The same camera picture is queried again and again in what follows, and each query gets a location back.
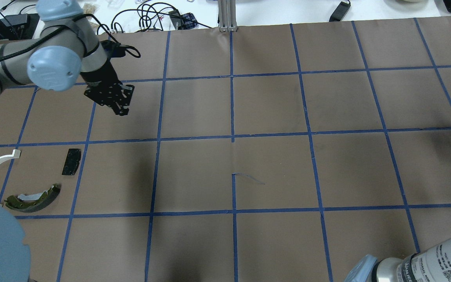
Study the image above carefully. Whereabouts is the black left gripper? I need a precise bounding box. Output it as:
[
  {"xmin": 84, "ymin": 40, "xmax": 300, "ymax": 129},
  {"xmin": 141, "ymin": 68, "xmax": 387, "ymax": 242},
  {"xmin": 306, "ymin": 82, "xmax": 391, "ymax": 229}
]
[{"xmin": 81, "ymin": 61, "xmax": 135, "ymax": 116}]

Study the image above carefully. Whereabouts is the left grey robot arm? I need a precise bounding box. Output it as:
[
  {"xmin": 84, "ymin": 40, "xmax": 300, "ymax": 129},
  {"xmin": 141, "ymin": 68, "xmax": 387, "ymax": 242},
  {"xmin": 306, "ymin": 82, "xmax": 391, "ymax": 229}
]
[{"xmin": 0, "ymin": 0, "xmax": 134, "ymax": 116}]

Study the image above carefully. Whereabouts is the dark grey brake pad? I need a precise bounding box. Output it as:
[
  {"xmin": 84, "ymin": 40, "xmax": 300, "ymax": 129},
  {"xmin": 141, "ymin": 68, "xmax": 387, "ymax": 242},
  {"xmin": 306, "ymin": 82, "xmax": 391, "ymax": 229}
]
[{"xmin": 61, "ymin": 148, "xmax": 82, "ymax": 175}]

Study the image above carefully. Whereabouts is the olive curved brake shoe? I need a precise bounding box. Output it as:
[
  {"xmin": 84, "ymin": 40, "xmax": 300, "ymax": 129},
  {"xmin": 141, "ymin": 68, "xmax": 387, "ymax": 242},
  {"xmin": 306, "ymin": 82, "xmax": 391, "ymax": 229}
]
[{"xmin": 5, "ymin": 183, "xmax": 61, "ymax": 213}]

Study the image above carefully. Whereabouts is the black power adapter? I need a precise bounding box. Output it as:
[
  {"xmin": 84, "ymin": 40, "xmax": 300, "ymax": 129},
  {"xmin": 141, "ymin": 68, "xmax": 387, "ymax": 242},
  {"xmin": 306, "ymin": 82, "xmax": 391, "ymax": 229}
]
[{"xmin": 329, "ymin": 0, "xmax": 351, "ymax": 22}]

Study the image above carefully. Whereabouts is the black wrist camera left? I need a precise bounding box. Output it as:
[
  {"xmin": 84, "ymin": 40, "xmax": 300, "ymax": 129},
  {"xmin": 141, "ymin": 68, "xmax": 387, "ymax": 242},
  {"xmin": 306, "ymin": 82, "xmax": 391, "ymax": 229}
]
[{"xmin": 100, "ymin": 40, "xmax": 128, "ymax": 59}]

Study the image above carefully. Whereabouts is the aluminium frame post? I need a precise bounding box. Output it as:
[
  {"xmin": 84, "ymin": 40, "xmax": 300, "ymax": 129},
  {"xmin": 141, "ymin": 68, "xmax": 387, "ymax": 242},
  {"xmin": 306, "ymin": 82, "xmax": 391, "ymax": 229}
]
[{"xmin": 217, "ymin": 0, "xmax": 238, "ymax": 32}]

